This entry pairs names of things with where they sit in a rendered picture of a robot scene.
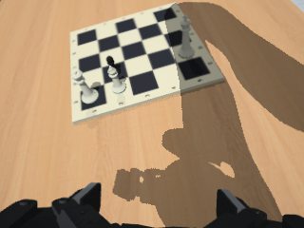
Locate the black pawn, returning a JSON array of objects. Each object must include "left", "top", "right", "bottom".
[{"left": 106, "top": 56, "right": 121, "bottom": 75}]

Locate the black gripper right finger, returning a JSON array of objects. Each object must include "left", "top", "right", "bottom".
[{"left": 203, "top": 189, "right": 304, "bottom": 228}]

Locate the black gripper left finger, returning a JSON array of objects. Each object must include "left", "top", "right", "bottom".
[{"left": 0, "top": 182, "right": 123, "bottom": 228}]

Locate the black and cream chessboard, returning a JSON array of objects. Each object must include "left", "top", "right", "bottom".
[{"left": 70, "top": 2, "right": 224, "bottom": 124}]

